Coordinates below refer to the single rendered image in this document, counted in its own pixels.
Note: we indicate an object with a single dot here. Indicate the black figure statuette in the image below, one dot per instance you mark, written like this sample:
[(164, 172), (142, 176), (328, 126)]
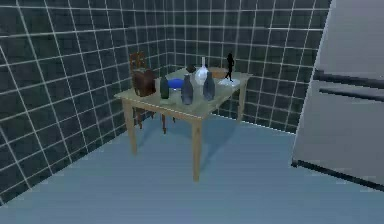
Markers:
[(229, 68)]

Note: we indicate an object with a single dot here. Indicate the grey blue bottle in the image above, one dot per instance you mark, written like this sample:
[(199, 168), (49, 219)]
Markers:
[(187, 90), (209, 87)]

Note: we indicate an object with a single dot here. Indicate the blue bowl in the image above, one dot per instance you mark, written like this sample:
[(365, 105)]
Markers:
[(175, 83)]

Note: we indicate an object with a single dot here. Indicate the light wooden table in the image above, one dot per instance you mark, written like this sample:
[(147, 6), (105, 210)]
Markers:
[(186, 111)]

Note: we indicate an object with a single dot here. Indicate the grey fridge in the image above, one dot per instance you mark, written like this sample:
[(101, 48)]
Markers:
[(346, 100)]

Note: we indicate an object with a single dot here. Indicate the dark brown wooden chair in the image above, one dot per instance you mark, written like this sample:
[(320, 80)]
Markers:
[(143, 81)]

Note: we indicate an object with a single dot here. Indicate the small dark brown ball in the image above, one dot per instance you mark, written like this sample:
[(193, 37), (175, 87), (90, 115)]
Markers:
[(191, 69)]

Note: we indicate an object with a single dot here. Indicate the dark green bottle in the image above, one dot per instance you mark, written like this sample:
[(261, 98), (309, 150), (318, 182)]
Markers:
[(164, 88)]

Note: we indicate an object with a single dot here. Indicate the tan flat box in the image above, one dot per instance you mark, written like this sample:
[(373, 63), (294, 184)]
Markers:
[(218, 71)]

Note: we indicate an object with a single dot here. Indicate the white glass vase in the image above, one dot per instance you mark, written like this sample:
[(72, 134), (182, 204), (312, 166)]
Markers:
[(201, 75)]

